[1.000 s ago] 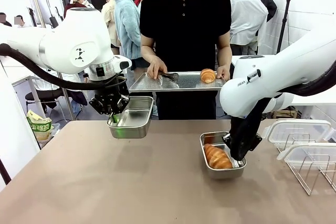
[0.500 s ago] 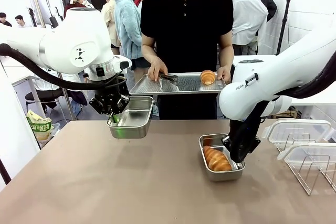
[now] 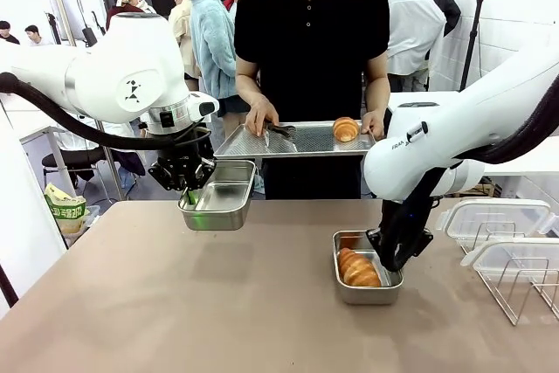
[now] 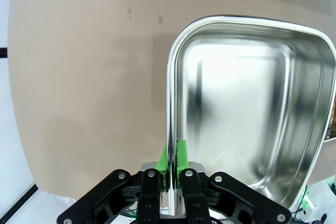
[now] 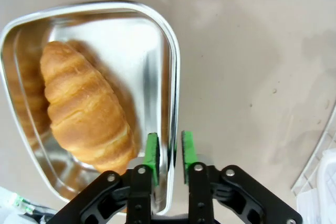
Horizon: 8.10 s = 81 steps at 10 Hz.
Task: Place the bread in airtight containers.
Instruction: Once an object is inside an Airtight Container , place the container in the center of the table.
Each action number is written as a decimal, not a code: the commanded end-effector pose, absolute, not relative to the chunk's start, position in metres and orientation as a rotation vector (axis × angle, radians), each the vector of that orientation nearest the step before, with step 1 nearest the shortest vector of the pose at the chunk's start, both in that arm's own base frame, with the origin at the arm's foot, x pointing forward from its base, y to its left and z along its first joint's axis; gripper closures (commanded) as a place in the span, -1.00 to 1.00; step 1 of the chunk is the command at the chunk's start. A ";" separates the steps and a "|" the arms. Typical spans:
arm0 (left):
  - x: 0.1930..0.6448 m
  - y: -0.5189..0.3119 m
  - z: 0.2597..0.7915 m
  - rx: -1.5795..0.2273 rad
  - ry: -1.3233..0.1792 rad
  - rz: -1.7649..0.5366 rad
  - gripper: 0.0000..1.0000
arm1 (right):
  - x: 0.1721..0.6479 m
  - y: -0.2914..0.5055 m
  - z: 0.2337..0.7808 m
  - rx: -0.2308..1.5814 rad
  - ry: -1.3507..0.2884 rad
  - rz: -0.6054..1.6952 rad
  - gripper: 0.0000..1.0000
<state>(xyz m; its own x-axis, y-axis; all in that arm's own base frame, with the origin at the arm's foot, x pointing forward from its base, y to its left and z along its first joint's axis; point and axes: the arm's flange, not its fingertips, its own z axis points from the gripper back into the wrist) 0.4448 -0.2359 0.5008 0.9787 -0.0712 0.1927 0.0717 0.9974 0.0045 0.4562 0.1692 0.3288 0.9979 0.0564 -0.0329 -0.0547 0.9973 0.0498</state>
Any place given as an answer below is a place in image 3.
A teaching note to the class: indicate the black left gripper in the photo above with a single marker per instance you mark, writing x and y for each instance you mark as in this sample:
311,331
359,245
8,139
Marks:
181,156

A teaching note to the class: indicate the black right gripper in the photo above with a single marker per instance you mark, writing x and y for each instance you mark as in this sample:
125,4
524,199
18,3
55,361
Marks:
414,224

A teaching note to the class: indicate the rectangular steel container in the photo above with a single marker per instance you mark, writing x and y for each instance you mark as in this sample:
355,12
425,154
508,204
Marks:
371,296
227,198

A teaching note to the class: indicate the golden croissant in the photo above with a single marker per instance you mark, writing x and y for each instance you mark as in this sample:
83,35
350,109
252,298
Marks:
346,129
358,270

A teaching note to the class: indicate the clear plastic latch lid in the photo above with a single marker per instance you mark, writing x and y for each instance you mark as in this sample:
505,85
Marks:
493,216
515,259

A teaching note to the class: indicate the steel tongs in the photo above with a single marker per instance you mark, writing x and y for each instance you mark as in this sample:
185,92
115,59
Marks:
281,132

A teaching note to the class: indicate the perforated steel tray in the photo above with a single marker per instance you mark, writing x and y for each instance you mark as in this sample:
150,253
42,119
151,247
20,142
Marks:
314,141

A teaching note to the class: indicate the person's left forearm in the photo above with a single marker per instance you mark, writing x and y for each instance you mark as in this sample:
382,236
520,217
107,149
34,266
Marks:
377,93

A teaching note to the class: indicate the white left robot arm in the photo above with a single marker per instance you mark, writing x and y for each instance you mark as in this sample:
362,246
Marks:
131,58

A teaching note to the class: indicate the person's right forearm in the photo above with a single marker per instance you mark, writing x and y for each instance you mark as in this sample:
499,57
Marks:
249,84

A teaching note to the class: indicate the person's right hand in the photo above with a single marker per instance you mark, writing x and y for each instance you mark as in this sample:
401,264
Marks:
262,115

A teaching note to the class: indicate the person's left hand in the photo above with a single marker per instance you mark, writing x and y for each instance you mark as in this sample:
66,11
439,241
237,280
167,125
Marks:
374,122

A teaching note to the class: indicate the black office chair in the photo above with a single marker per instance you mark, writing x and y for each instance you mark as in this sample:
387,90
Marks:
74,159

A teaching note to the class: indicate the green snack bag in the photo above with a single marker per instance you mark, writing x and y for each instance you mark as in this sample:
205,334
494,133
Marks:
65,211

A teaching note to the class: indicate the blue fleece mannequin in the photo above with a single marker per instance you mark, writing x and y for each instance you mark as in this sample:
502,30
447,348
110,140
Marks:
211,41

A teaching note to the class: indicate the beige shirt mannequin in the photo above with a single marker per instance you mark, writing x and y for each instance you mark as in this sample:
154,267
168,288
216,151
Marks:
183,28

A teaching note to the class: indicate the white desk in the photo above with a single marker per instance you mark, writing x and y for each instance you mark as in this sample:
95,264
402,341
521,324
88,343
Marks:
43,133

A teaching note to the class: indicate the white side table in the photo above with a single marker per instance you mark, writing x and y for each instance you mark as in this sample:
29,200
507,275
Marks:
419,97

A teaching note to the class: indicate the person in black shirt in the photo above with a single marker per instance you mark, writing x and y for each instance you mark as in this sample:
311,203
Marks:
312,63

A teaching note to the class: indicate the background person white shirt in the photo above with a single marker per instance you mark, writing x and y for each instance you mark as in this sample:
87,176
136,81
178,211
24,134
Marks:
37,36

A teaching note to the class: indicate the white shirt mannequin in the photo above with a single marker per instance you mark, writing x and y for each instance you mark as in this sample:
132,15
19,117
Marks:
415,28

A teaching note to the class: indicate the black tripod stand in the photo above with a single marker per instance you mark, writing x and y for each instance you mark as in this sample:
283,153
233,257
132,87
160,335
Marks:
473,36

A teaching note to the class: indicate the background person black shirt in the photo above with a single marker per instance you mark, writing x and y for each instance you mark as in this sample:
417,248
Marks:
8,34

